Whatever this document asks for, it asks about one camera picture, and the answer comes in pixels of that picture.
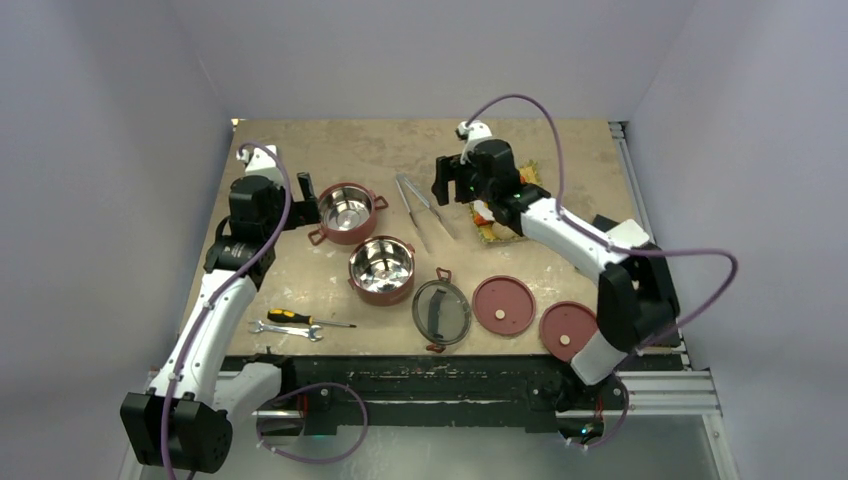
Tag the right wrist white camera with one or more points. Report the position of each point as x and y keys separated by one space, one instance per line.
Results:
x=472 y=133

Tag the silver open-end wrench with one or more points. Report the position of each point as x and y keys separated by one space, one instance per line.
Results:
x=312 y=333

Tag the white small box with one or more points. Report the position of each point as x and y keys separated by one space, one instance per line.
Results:
x=629 y=235

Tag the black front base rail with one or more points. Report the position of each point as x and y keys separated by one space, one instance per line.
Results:
x=534 y=393

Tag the red round lid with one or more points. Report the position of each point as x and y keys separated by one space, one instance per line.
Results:
x=565 y=329
x=504 y=305

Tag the left red round lid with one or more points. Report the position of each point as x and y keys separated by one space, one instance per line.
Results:
x=504 y=305

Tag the yellow food tray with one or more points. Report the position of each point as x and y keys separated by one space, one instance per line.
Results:
x=493 y=225

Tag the transparent grey pot lid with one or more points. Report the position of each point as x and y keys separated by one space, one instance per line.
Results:
x=441 y=312

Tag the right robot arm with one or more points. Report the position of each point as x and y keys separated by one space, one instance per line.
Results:
x=636 y=298

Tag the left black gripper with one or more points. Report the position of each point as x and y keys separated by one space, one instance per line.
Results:
x=303 y=212

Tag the near red steel pot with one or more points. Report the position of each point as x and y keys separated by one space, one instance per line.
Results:
x=382 y=270

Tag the right red round lid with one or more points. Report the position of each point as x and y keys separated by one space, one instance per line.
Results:
x=565 y=329

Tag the red steel pot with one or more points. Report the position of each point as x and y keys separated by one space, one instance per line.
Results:
x=347 y=214
x=382 y=270

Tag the yellow black screwdriver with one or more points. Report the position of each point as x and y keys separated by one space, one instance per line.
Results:
x=290 y=317

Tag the far red steel pot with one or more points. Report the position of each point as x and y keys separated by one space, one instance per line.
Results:
x=347 y=214

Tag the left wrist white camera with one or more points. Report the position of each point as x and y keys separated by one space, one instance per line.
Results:
x=257 y=162

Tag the wrist white camera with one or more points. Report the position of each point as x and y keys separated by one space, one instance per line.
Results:
x=472 y=133
x=257 y=162

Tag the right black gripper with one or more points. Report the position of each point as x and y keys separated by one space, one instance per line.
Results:
x=450 y=169

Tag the aluminium frame rail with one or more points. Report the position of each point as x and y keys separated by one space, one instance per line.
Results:
x=685 y=395

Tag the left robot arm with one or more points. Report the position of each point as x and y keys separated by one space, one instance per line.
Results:
x=184 y=420

